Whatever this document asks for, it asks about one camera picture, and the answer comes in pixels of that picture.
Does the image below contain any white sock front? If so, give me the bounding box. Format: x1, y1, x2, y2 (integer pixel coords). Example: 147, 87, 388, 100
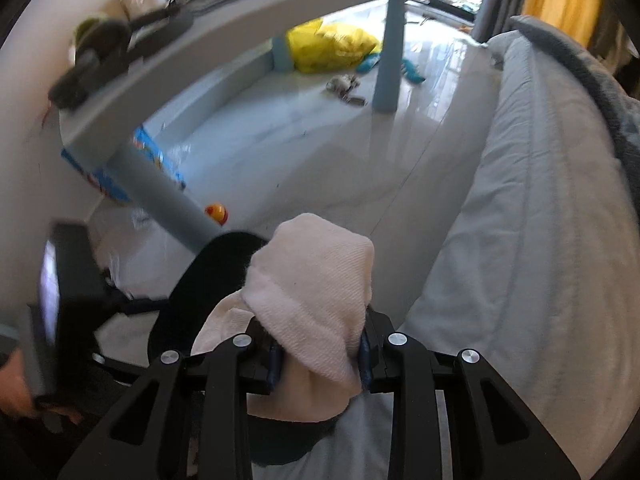
218, 214, 374, 422

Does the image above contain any dark teal trash bin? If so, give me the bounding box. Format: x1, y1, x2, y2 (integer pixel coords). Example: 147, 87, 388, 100
146, 231, 338, 467

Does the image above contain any person's left hand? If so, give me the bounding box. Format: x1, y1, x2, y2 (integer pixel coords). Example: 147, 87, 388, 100
0, 348, 82, 425

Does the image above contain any blue cat food bag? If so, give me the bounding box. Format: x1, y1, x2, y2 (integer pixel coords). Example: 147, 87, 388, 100
61, 126, 186, 206

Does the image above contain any yellow red ball toy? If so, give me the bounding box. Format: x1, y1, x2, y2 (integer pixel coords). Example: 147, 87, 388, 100
205, 203, 229, 226

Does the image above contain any grey bed mattress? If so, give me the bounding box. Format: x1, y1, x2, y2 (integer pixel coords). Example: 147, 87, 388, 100
276, 32, 639, 479

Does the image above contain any grey over-ear headphones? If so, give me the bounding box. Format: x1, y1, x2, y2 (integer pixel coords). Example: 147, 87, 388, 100
48, 6, 194, 110

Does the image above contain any green fuzzy slipper near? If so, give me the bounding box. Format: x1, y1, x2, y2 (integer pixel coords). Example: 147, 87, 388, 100
67, 12, 108, 66

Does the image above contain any light blue side table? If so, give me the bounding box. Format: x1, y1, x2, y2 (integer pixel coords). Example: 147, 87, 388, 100
60, 0, 406, 254

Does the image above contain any small grey floor toy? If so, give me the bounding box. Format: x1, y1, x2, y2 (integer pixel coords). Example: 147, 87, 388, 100
326, 75, 367, 107

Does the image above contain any yellow plastic bag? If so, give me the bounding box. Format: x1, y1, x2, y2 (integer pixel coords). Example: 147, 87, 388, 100
285, 18, 382, 74

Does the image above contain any dark grey fleece blanket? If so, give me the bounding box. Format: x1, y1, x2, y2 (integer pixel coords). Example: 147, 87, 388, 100
510, 15, 639, 202

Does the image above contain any teal floor toy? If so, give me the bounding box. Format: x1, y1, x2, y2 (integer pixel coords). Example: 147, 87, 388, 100
354, 52, 426, 85

